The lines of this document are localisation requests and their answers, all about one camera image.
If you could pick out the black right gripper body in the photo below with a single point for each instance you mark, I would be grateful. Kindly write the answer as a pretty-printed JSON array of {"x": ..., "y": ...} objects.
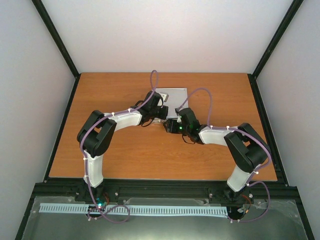
[{"x": 184, "y": 130}]

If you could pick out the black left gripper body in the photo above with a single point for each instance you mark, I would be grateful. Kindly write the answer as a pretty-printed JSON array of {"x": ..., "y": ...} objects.
[{"x": 163, "y": 117}]

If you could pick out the aluminium poker case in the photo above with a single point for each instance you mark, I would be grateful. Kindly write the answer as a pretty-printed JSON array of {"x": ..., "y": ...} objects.
[{"x": 173, "y": 98}]

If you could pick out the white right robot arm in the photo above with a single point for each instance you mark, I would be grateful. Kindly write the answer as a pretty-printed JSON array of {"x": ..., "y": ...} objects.
[{"x": 249, "y": 151}]

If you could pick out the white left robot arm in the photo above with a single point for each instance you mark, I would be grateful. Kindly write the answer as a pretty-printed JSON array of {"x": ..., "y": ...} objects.
[{"x": 96, "y": 134}]

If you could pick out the black aluminium frame rail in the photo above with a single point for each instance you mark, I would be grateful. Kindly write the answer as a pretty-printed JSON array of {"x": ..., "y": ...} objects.
[{"x": 118, "y": 190}]

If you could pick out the white cable duct strip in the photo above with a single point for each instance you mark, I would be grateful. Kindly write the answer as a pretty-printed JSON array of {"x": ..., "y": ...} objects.
[{"x": 135, "y": 210}]

